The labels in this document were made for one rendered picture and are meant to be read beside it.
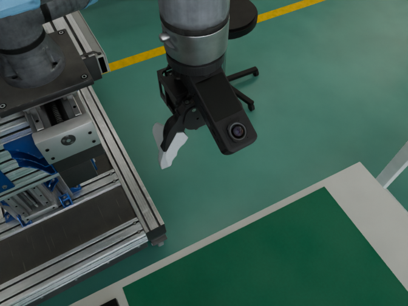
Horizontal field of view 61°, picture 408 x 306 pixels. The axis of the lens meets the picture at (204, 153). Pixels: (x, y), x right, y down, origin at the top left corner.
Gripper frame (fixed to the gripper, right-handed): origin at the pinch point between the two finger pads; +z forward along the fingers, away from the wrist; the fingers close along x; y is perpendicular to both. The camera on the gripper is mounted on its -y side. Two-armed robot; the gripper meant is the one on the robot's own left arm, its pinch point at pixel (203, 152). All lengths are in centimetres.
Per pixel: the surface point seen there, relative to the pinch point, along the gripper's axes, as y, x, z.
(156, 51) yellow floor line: 158, -51, 115
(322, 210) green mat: -9, -32, 40
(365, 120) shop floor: 39, -135, 115
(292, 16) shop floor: 144, -161, 115
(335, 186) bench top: -5, -41, 40
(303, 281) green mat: -21.5, -15.8, 40.2
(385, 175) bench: -1, -91, 84
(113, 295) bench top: -1.7, 25.8, 40.5
